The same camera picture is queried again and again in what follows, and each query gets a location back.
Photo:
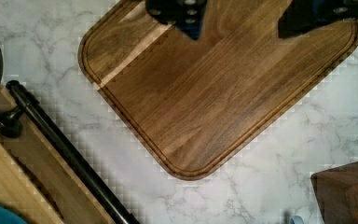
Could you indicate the small light blue object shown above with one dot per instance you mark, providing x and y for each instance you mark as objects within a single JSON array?
[{"x": 296, "y": 220}]

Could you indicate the dark wooden block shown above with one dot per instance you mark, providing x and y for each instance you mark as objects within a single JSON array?
[{"x": 336, "y": 191}]

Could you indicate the brown wooden cutting board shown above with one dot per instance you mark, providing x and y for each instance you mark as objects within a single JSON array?
[{"x": 195, "y": 103}]

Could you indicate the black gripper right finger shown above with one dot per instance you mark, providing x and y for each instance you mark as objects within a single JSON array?
[{"x": 303, "y": 16}]

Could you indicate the light wooden drawer cabinet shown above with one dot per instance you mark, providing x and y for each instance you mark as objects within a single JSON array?
[{"x": 19, "y": 195}]

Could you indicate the dark bronze drawer handle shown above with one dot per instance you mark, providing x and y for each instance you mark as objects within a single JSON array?
[{"x": 17, "y": 100}]

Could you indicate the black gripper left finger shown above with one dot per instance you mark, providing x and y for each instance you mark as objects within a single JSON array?
[{"x": 185, "y": 15}]

